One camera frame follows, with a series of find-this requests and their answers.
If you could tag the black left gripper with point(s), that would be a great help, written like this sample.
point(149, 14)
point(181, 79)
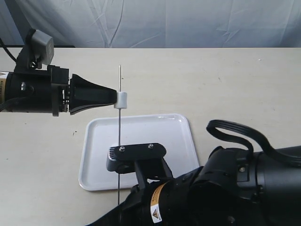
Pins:
point(46, 91)

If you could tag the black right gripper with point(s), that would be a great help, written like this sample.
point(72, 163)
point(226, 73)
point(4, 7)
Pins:
point(134, 211)

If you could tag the thin metal skewer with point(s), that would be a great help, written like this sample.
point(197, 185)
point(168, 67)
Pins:
point(120, 127)

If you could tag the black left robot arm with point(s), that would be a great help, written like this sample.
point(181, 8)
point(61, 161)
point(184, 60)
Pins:
point(2, 90)

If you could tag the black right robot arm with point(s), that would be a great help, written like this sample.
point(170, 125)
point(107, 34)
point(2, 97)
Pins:
point(255, 185)

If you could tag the white plastic tray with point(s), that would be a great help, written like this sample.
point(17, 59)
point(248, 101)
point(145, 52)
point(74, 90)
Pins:
point(171, 130)

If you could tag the white backdrop cloth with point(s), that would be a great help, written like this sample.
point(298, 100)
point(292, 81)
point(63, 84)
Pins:
point(155, 23)

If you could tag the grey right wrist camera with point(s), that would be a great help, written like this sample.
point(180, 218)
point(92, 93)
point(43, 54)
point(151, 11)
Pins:
point(121, 159)

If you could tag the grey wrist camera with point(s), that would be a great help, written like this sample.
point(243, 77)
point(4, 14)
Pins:
point(121, 159)
point(42, 46)

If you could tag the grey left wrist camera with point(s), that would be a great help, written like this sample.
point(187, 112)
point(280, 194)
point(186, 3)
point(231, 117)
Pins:
point(42, 46)

